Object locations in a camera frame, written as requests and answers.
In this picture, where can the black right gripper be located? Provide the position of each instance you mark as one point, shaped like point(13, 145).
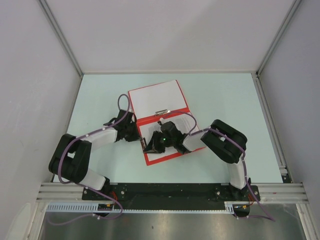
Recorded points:
point(153, 146)

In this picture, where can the white slotted cable duct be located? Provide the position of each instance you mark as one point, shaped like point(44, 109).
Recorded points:
point(106, 208)

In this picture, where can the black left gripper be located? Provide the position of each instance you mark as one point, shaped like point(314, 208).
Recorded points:
point(136, 136)

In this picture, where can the metal folder clip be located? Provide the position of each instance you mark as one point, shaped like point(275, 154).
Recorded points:
point(162, 112)
point(143, 143)

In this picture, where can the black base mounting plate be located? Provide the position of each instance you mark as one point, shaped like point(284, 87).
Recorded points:
point(211, 191)

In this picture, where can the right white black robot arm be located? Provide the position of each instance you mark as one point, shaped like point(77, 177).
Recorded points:
point(223, 140)

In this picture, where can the aluminium frame rail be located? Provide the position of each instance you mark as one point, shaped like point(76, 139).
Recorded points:
point(270, 193)

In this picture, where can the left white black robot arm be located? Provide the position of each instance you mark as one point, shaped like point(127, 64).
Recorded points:
point(71, 157)

